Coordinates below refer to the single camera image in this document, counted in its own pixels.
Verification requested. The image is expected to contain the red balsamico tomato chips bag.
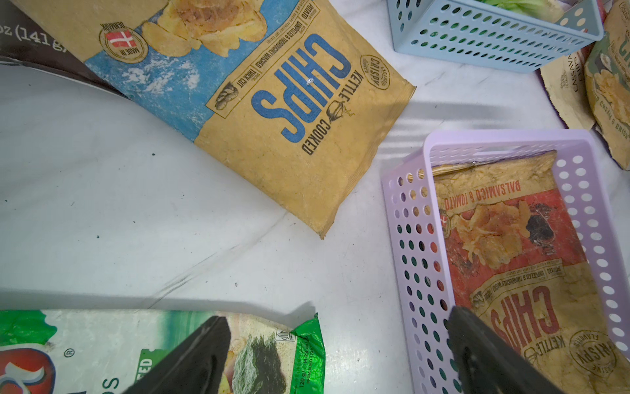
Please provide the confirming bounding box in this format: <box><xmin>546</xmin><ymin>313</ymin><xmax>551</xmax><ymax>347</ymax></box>
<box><xmin>434</xmin><ymin>151</ymin><xmax>629</xmax><ymax>393</ymax></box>

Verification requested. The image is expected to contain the light blue perforated basket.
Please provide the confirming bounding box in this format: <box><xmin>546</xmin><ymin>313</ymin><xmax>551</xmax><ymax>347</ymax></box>
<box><xmin>387</xmin><ymin>1</ymin><xmax>604</xmax><ymax>73</ymax></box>

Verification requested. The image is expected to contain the beige cassava chips bag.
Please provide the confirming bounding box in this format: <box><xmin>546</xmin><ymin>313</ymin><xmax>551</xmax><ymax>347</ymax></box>
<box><xmin>540</xmin><ymin>51</ymin><xmax>596</xmax><ymax>130</ymax></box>

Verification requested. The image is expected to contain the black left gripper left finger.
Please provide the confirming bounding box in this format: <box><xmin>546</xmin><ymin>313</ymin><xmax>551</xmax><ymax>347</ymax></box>
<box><xmin>126</xmin><ymin>316</ymin><xmax>231</xmax><ymax>394</ymax></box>

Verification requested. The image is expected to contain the blue kettle cooked chips bag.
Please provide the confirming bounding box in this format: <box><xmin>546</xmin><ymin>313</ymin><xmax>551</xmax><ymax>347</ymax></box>
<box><xmin>17</xmin><ymin>1</ymin><xmax>415</xmax><ymax>236</ymax></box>

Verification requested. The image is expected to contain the green sour cream chips bag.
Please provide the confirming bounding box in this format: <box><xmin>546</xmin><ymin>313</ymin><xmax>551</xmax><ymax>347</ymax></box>
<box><xmin>586</xmin><ymin>1</ymin><xmax>629</xmax><ymax>171</ymax></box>

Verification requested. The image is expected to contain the purple perforated basket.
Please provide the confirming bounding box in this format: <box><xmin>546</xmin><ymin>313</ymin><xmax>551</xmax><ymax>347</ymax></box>
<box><xmin>382</xmin><ymin>130</ymin><xmax>629</xmax><ymax>393</ymax></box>

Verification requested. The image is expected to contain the green Chuba cassava chips bag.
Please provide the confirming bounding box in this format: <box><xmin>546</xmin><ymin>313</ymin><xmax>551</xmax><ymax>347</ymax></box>
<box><xmin>1</xmin><ymin>310</ymin><xmax>326</xmax><ymax>393</ymax></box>

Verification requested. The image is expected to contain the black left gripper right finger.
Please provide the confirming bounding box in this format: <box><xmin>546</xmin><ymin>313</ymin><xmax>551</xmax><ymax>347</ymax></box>
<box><xmin>448</xmin><ymin>306</ymin><xmax>561</xmax><ymax>394</ymax></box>

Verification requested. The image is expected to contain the green toy napa cabbage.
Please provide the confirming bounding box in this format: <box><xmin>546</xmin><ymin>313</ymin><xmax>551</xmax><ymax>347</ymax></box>
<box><xmin>480</xmin><ymin>0</ymin><xmax>564</xmax><ymax>23</ymax></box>

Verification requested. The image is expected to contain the brown Kettle chips bag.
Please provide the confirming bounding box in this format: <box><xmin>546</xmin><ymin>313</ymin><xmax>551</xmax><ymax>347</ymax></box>
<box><xmin>1</xmin><ymin>1</ymin><xmax>121</xmax><ymax>95</ymax></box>

